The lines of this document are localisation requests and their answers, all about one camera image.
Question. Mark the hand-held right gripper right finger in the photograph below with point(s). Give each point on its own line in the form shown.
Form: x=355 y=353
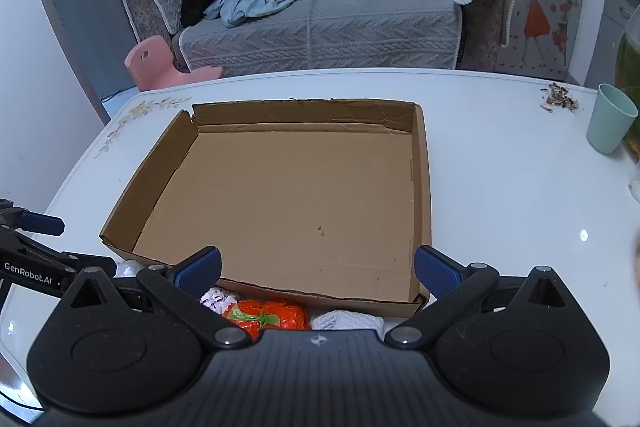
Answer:
x=436 y=274

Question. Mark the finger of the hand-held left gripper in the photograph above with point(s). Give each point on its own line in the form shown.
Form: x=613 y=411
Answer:
x=42 y=224
x=97 y=264

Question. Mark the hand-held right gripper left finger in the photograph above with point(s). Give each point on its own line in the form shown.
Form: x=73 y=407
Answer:
x=200 y=266

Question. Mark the pink patterned white sock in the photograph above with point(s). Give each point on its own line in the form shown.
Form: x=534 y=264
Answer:
x=217 y=299

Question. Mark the white fluffy sock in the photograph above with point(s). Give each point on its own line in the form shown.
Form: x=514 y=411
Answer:
x=345 y=322

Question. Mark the cardboard box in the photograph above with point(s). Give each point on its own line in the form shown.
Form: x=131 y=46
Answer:
x=300 y=187

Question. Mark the pink stool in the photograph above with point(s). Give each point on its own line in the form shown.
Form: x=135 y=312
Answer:
x=150 y=67

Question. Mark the pile of seed shells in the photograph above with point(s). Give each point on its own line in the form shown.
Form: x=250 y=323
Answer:
x=559 y=98

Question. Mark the grey door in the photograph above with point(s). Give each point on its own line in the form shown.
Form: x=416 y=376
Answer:
x=75 y=7

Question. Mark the green cup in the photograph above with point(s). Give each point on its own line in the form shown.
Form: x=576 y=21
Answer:
x=609 y=119

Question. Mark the glass fish bowl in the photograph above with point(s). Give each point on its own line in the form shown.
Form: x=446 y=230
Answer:
x=631 y=57

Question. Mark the grey cabinet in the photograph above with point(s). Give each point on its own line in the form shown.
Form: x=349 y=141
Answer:
x=607 y=32

